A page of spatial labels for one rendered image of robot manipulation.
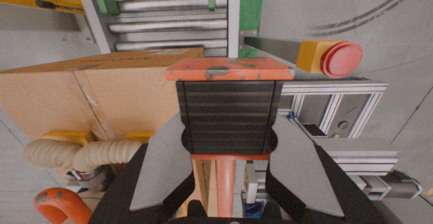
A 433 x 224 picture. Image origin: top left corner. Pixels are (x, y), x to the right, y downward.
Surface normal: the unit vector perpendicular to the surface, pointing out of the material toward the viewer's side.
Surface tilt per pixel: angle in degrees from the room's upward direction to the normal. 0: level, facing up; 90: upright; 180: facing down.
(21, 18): 90
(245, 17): 0
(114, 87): 1
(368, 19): 0
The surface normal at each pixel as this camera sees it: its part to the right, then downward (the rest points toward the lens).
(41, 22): 1.00, -0.02
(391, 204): -0.03, -0.89
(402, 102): -0.03, 0.45
